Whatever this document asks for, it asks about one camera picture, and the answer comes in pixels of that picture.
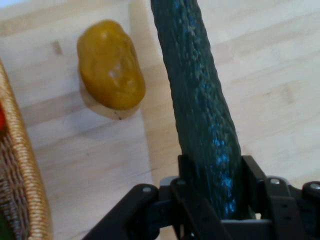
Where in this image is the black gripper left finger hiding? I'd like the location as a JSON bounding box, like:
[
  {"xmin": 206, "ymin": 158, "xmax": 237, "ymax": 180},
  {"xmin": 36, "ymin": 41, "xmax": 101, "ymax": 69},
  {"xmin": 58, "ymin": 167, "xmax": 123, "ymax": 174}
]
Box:
[{"xmin": 82, "ymin": 154, "xmax": 232, "ymax": 240}]

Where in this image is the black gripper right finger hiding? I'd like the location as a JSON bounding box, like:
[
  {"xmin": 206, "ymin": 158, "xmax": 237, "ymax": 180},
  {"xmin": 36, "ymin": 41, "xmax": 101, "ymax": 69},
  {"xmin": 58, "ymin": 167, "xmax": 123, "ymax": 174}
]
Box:
[{"xmin": 241, "ymin": 154, "xmax": 320, "ymax": 240}]

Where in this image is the dark green cucumber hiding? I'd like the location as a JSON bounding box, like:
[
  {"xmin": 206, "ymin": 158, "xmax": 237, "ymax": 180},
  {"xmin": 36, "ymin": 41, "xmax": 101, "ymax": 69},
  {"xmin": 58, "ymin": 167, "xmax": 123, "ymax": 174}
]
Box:
[{"xmin": 149, "ymin": 0, "xmax": 247, "ymax": 221}]

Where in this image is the bamboo cutting board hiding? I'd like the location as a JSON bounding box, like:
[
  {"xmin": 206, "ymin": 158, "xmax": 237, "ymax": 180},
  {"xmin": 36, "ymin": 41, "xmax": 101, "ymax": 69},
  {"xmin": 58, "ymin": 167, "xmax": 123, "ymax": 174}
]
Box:
[{"xmin": 0, "ymin": 0, "xmax": 320, "ymax": 240}]

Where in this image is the brown potato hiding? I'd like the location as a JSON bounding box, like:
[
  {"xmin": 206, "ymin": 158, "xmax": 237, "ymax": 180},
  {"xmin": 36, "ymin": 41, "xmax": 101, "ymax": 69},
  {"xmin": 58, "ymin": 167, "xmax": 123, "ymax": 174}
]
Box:
[{"xmin": 76, "ymin": 19, "xmax": 147, "ymax": 111}]

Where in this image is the woven wicker basket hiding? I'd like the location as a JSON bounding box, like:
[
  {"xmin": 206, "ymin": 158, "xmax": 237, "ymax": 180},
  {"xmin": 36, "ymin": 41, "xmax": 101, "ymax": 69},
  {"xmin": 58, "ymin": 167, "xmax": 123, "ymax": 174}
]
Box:
[{"xmin": 0, "ymin": 58, "xmax": 54, "ymax": 240}]

